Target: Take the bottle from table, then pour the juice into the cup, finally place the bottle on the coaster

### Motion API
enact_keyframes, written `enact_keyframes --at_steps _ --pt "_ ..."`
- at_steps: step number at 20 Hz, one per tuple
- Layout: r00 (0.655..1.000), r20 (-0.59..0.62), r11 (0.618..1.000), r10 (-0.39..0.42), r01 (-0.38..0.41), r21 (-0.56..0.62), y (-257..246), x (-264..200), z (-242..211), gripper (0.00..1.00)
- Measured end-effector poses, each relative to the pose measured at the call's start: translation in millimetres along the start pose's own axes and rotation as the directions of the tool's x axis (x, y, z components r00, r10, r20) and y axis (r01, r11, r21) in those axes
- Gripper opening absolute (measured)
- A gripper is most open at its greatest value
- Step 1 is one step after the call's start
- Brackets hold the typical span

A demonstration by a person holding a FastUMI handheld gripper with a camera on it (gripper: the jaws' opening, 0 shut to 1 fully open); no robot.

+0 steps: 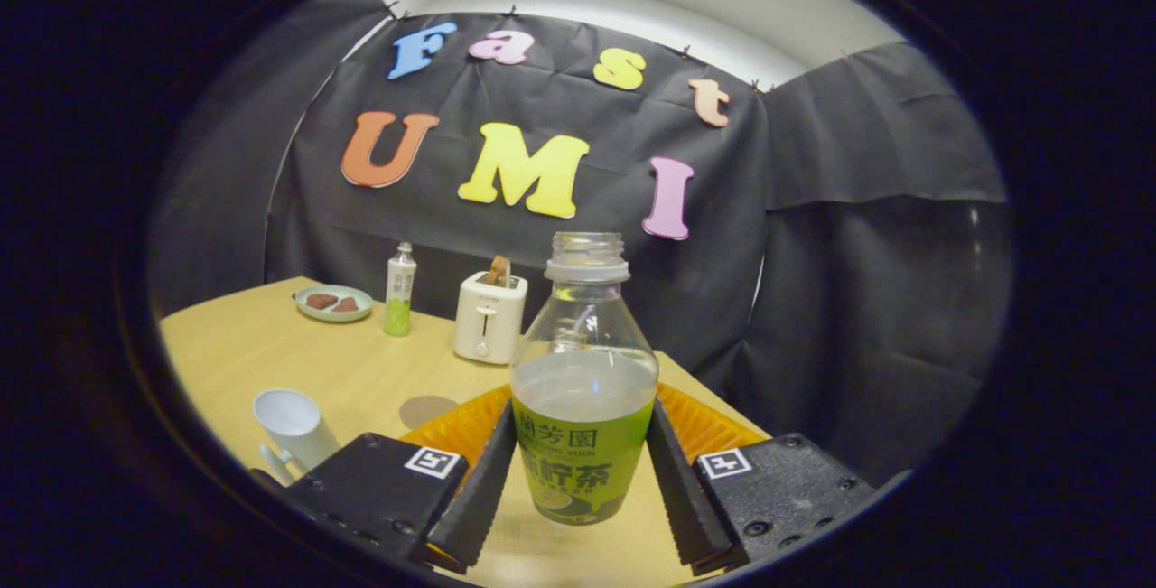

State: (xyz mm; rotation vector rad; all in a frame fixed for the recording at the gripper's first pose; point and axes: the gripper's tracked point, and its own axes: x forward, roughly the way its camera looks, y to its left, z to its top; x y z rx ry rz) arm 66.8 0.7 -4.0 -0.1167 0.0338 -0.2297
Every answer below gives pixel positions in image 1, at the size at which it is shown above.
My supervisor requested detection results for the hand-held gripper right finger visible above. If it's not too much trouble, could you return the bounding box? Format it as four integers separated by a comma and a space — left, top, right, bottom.
646, 384, 877, 573

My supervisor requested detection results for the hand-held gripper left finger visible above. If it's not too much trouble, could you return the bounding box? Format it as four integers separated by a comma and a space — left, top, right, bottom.
253, 384, 517, 573

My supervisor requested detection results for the round brown coaster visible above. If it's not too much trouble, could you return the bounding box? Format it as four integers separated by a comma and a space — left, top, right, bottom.
399, 395, 461, 431

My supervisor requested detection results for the green label juice bottle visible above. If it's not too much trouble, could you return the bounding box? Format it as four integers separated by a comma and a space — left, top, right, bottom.
510, 232, 660, 527

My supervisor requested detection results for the white cup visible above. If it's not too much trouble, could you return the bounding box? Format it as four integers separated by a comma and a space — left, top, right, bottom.
252, 388, 341, 487

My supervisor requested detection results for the slim white green bottle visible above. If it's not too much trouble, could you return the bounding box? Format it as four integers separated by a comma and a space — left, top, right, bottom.
384, 242, 418, 338

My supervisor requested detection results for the white toaster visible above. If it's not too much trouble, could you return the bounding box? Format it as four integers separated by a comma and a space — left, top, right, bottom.
452, 271, 529, 365

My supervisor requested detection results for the pale green plate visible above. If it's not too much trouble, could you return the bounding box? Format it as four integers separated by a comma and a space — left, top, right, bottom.
294, 285, 374, 324

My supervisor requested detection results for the wooden table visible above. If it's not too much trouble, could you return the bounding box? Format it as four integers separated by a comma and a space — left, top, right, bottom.
160, 276, 773, 588

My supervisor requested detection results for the black backdrop cloth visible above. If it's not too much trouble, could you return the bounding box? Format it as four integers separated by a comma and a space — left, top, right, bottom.
149, 0, 1012, 490

